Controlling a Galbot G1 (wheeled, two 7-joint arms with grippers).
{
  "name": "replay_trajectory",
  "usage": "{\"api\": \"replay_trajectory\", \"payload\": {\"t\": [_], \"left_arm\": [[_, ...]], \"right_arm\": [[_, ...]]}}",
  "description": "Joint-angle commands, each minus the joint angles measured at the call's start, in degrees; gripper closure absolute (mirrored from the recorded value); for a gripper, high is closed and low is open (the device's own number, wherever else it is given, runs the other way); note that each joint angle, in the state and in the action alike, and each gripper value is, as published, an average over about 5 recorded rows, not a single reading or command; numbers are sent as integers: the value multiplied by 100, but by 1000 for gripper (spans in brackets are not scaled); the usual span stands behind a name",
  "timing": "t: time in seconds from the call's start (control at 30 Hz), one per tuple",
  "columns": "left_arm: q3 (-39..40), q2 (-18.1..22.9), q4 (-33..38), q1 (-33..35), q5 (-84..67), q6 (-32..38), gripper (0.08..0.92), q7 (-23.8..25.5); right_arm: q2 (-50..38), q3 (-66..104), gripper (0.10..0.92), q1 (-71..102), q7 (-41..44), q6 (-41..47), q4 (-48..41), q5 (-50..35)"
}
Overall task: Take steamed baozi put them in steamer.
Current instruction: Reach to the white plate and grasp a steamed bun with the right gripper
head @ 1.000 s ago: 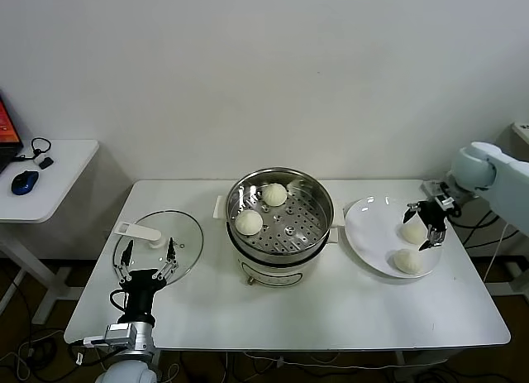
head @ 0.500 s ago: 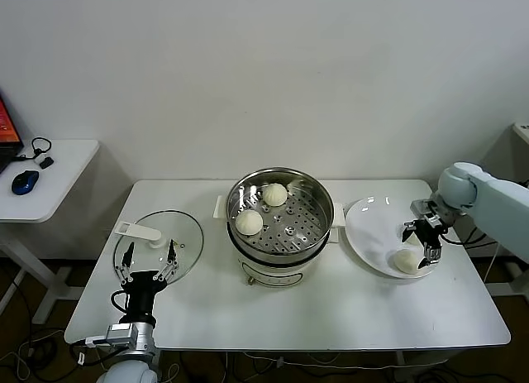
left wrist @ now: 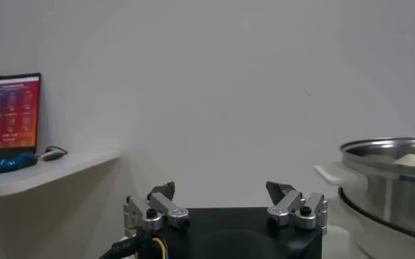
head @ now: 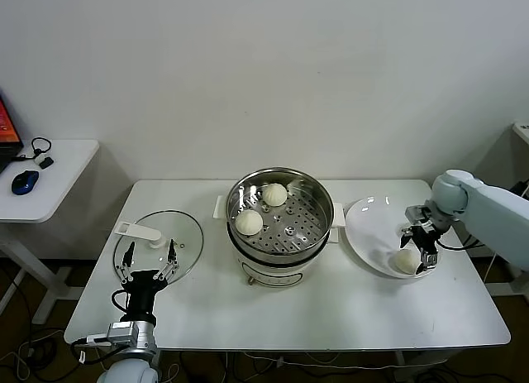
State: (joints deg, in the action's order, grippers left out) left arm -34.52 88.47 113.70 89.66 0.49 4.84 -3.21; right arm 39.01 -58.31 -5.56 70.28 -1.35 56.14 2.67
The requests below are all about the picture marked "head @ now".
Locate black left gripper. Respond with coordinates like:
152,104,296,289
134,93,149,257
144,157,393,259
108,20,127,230
115,239,179,318

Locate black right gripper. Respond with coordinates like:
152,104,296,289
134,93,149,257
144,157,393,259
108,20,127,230
398,223,442,275

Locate stainless steel steamer basket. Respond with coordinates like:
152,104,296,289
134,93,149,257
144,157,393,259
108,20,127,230
226,166,334,265

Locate white round plate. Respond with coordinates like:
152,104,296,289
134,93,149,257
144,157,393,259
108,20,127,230
344,196,444,280

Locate white side table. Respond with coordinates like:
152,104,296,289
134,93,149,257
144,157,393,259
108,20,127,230
0,139,100,326

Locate white electric cooker pot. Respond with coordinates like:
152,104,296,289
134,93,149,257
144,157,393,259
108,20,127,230
212,194,345,289

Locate blue computer mouse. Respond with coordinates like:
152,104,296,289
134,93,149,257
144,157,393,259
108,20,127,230
10,170,41,196

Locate white desk edge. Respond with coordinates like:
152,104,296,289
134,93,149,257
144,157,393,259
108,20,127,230
512,121,529,145

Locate black laptop with red screen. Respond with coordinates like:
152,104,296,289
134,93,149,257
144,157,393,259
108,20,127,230
0,93,24,173

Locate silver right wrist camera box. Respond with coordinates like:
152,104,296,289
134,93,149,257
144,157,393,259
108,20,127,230
404,204,431,227

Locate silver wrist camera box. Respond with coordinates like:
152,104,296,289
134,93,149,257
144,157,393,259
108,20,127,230
84,321,138,347
404,204,431,227

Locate glass lid with white handle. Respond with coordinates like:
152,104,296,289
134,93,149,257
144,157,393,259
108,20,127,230
112,209,204,287

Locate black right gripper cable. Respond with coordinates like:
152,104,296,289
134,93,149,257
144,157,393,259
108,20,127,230
436,233,484,251

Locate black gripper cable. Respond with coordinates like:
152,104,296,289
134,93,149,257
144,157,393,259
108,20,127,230
111,290,130,314
436,233,484,251

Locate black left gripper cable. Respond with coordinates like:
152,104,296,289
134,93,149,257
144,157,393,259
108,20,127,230
111,290,130,314

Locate white hanging cable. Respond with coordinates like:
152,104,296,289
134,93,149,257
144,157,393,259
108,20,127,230
482,250,498,284

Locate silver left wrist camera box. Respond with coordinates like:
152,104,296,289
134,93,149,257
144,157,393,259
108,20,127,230
84,321,138,347

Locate black cable with adapter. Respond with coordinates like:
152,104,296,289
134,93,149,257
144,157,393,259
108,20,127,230
462,180,529,251

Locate black floor cable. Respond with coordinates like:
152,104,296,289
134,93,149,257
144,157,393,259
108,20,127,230
0,270,26,316

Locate black earphone cable loop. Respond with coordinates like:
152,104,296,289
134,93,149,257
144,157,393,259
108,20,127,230
10,137,53,164

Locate floor cable tangle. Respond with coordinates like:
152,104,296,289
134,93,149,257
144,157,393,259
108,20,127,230
0,328,79,383

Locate cables under work table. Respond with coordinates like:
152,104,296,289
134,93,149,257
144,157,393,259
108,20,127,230
164,352,410,383

